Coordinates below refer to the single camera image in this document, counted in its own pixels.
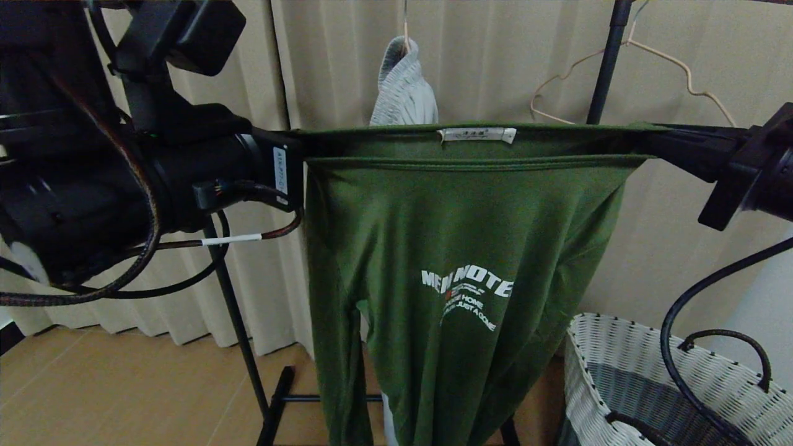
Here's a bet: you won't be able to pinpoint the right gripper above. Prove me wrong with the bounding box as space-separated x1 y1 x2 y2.
698 102 793 232

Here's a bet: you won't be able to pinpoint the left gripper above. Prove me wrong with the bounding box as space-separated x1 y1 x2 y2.
146 104 305 234

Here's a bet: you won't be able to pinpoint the pale grey shorts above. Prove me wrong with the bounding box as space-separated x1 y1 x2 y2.
359 35 440 446

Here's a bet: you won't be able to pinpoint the green garment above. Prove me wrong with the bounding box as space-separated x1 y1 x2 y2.
291 121 667 446

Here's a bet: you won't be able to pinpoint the black clothes rack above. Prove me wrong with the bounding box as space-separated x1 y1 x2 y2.
203 0 634 446

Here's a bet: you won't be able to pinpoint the white laundry basket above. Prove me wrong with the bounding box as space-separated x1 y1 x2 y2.
560 312 793 446

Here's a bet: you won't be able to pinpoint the beige curtain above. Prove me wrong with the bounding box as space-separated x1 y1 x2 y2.
0 0 793 357

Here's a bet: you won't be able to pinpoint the black cable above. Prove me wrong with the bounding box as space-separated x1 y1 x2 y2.
659 238 793 446
155 207 305 249
0 62 164 308

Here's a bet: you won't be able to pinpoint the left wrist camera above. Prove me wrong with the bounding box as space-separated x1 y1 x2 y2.
114 0 247 125

